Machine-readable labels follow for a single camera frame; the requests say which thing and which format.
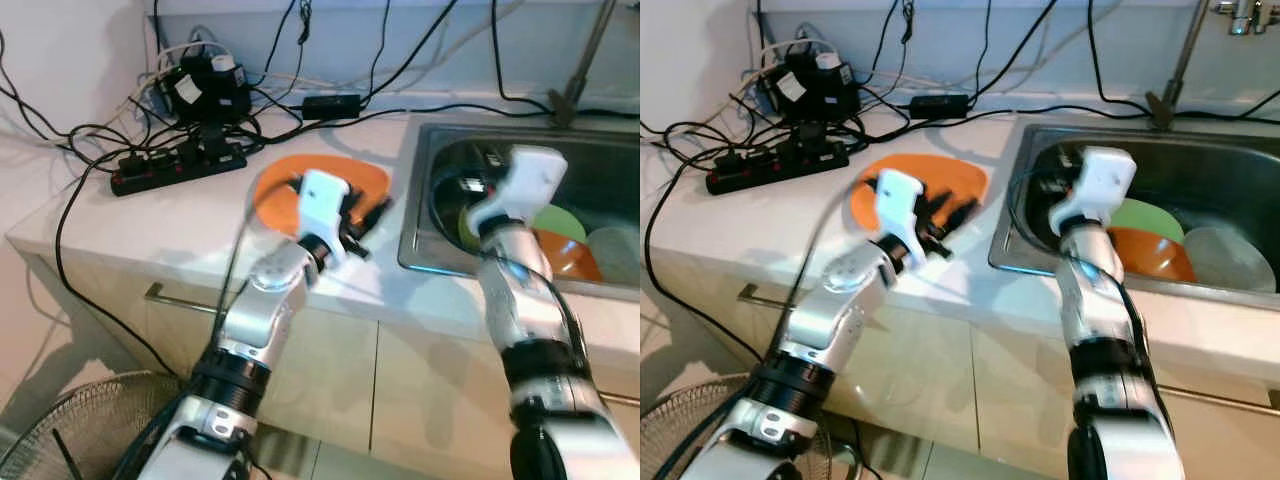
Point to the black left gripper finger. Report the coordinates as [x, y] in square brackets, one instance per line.
[351, 198]
[937, 198]
[960, 218]
[377, 218]

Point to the orange plastic bowl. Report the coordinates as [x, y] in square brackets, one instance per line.
[570, 258]
[1150, 258]

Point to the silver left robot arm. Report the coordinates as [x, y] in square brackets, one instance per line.
[255, 320]
[830, 320]

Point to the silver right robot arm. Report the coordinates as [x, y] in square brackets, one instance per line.
[1100, 310]
[530, 310]

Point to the cream kitchen cabinet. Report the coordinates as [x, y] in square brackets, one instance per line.
[1000, 370]
[400, 380]

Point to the green plastic plate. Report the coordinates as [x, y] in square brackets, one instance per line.
[1150, 215]
[560, 222]

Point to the black power brick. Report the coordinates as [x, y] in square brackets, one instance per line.
[940, 105]
[332, 107]

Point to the stainless steel sink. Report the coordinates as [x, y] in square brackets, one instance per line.
[600, 170]
[1210, 170]

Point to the metal gooseneck faucet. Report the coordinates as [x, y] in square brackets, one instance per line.
[575, 80]
[1175, 80]

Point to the white bowl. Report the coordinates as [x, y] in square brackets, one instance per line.
[1230, 260]
[618, 255]

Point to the black power strip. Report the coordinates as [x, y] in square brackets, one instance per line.
[180, 168]
[780, 168]

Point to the black charger with white label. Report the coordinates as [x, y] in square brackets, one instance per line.
[205, 92]
[812, 90]

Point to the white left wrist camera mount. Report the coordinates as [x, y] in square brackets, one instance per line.
[898, 205]
[322, 205]

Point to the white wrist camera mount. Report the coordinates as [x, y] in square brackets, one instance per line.
[898, 205]
[1100, 180]
[322, 205]
[530, 180]

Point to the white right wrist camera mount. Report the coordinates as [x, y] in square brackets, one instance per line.
[530, 180]
[1100, 180]

